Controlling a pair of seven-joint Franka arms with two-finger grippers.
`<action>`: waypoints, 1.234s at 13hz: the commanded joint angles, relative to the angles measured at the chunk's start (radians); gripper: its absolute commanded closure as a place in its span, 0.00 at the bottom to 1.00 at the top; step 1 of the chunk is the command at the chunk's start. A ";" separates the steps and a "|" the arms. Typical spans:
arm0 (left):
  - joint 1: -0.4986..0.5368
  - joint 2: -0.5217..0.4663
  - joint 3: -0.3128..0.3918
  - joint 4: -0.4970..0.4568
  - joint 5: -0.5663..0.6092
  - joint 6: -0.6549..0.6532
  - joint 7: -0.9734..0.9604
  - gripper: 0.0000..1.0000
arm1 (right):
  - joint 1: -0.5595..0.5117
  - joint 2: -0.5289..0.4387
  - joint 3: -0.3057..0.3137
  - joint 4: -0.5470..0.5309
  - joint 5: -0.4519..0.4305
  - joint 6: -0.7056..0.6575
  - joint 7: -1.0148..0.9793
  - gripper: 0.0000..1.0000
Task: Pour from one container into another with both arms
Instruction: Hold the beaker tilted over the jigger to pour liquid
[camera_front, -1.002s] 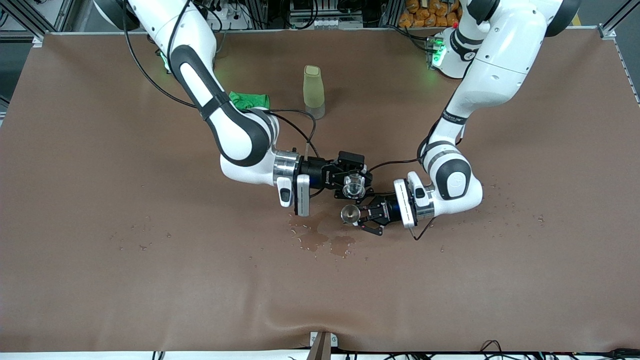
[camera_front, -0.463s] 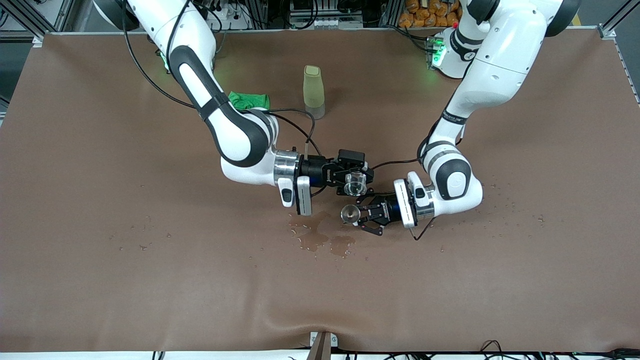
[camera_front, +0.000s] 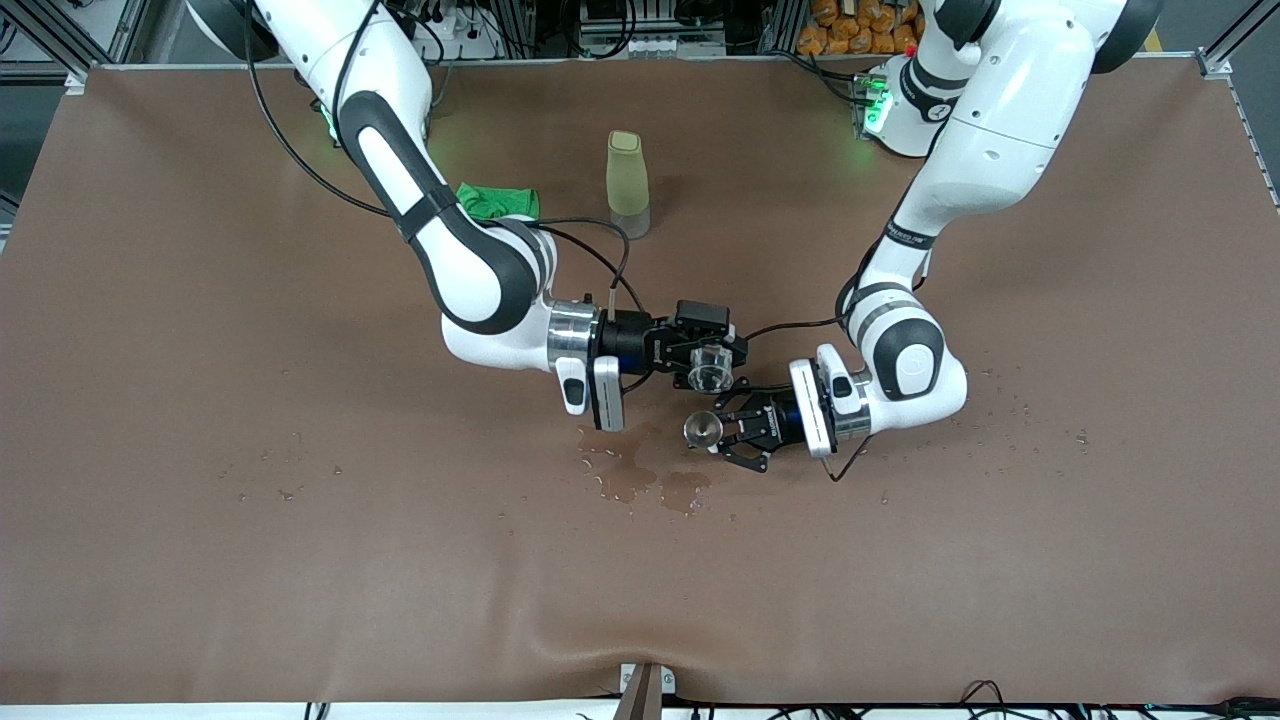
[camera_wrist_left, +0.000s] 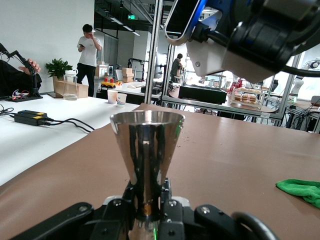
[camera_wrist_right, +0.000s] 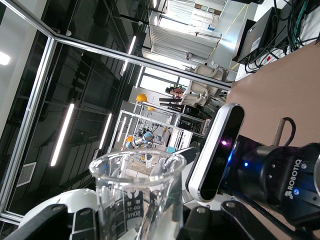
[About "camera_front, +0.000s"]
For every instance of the white power strip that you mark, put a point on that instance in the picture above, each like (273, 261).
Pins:
(465, 40)

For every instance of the olive green bottle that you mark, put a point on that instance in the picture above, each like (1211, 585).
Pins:
(628, 185)

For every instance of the grey electronics rack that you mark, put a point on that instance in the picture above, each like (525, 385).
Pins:
(650, 45)

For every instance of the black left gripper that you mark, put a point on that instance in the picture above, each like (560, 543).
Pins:
(772, 421)

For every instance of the green cloth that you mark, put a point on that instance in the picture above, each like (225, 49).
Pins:
(500, 202)

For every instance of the brown table mat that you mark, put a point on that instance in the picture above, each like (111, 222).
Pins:
(640, 580)

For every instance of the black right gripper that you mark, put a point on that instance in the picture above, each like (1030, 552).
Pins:
(632, 341)

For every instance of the small metal shaker cup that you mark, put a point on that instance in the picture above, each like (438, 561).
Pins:
(703, 430)

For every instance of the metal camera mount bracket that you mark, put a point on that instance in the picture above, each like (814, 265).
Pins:
(645, 695)

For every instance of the large brown liquid puddle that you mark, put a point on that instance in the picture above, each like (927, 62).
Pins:
(625, 480)

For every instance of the aluminium frame post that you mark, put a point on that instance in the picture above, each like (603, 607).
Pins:
(100, 40)
(1215, 65)

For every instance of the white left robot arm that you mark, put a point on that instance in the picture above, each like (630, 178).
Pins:
(1000, 130)

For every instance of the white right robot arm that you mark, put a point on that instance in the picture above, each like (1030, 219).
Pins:
(470, 270)

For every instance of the orange snack bags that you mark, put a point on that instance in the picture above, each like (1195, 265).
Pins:
(850, 30)

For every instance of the clear glass measuring cup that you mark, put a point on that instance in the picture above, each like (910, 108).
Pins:
(712, 370)

